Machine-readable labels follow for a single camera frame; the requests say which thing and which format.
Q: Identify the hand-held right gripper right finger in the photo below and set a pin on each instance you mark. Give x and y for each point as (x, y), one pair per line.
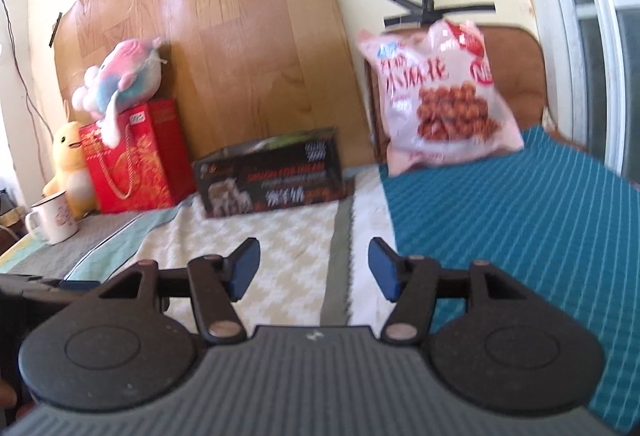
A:
(382, 268)

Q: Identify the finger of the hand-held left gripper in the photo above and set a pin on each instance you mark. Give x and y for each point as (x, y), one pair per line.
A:
(80, 287)

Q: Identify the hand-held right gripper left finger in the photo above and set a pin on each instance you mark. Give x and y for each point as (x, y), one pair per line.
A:
(245, 268)

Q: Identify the black printed cardboard box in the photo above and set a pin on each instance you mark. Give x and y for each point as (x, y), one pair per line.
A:
(280, 176)

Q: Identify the white enamel mug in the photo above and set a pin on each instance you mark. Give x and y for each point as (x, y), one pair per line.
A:
(57, 218)

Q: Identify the yellow plush duck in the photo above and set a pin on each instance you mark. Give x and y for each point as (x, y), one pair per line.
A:
(70, 161)

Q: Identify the teal checked blanket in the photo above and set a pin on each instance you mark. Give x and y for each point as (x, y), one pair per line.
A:
(500, 216)

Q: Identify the red gift bag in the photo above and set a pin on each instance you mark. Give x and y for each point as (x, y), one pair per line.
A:
(145, 156)

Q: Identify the large pink snack bag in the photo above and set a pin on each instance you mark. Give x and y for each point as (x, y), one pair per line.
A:
(440, 101)

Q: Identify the pink and blue plush toy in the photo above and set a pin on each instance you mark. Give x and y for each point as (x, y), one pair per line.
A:
(125, 71)

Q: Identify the wooden board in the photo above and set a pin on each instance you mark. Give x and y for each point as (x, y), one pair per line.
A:
(240, 41)

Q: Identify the black tape strip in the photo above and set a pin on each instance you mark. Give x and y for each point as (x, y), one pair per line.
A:
(430, 9)
(56, 29)

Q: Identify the white window frame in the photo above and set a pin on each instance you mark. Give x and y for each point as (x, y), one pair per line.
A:
(560, 41)

